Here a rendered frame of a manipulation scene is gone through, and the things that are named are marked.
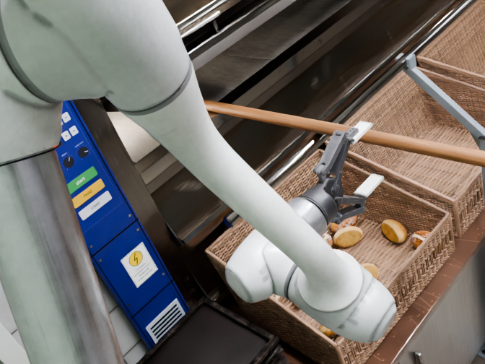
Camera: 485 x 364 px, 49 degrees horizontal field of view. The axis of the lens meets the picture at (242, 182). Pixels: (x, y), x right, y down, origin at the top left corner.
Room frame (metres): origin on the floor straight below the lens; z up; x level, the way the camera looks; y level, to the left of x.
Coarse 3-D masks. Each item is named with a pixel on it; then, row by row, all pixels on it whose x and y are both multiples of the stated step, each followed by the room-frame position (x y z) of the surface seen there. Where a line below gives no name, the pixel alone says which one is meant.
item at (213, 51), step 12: (288, 0) 1.41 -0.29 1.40; (240, 12) 1.51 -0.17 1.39; (264, 12) 1.36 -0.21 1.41; (276, 12) 1.37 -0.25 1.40; (228, 24) 1.43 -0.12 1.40; (252, 24) 1.33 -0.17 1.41; (204, 36) 1.43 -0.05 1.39; (228, 36) 1.28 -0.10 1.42; (240, 36) 1.30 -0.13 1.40; (216, 48) 1.26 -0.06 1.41; (192, 60) 1.22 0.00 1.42; (204, 60) 1.23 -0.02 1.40; (108, 108) 1.23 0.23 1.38
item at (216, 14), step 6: (216, 12) 1.34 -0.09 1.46; (204, 18) 1.32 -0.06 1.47; (210, 18) 1.32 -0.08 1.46; (216, 18) 1.33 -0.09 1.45; (198, 24) 1.30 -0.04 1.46; (204, 24) 1.31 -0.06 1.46; (210, 24) 1.33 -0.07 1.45; (216, 24) 1.32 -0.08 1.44; (186, 30) 1.29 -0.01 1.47; (192, 30) 1.29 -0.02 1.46; (216, 30) 1.32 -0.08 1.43; (186, 36) 1.28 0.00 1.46
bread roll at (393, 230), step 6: (384, 222) 1.29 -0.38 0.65; (390, 222) 1.28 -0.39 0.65; (396, 222) 1.27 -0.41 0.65; (384, 228) 1.29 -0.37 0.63; (390, 228) 1.26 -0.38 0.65; (396, 228) 1.25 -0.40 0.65; (402, 228) 1.24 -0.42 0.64; (390, 234) 1.26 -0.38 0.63; (396, 234) 1.23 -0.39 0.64; (402, 234) 1.23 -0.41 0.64; (396, 240) 1.23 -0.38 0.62; (402, 240) 1.22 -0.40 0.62
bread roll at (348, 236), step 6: (342, 228) 1.34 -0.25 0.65; (348, 228) 1.33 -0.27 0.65; (354, 228) 1.32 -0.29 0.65; (336, 234) 1.33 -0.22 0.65; (342, 234) 1.32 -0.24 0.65; (348, 234) 1.31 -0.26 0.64; (354, 234) 1.31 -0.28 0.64; (360, 234) 1.30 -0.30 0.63; (336, 240) 1.31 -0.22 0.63; (342, 240) 1.31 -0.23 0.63; (348, 240) 1.31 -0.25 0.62; (354, 240) 1.30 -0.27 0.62; (342, 246) 1.31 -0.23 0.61; (348, 246) 1.30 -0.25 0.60
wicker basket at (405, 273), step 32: (288, 192) 1.42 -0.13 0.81; (352, 192) 1.44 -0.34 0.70; (384, 192) 1.32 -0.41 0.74; (416, 224) 1.23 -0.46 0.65; (448, 224) 1.13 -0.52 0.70; (352, 256) 1.27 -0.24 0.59; (384, 256) 1.21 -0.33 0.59; (416, 256) 1.04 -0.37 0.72; (448, 256) 1.11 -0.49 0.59; (416, 288) 1.03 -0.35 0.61; (256, 320) 1.15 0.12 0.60; (288, 320) 1.00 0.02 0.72; (320, 352) 0.92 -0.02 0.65; (352, 352) 0.88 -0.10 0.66
